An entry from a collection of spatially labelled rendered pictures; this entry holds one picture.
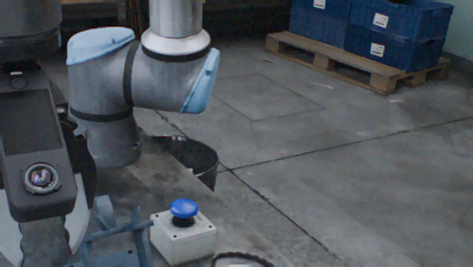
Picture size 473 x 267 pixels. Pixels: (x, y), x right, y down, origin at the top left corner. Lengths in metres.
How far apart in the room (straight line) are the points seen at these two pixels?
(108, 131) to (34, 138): 0.61
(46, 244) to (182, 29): 0.39
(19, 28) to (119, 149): 0.64
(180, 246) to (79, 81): 0.37
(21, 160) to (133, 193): 0.57
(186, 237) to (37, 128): 0.40
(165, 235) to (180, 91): 0.27
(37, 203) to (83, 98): 0.63
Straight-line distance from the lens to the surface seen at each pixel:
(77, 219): 0.51
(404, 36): 4.22
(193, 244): 0.79
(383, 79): 4.12
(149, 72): 0.95
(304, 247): 2.29
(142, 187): 0.98
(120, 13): 4.18
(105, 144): 1.02
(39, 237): 0.86
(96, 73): 0.98
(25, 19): 0.42
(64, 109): 0.46
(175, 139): 2.08
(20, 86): 0.44
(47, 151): 0.41
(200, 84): 0.94
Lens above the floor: 1.28
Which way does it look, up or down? 28 degrees down
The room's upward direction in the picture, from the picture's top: 4 degrees clockwise
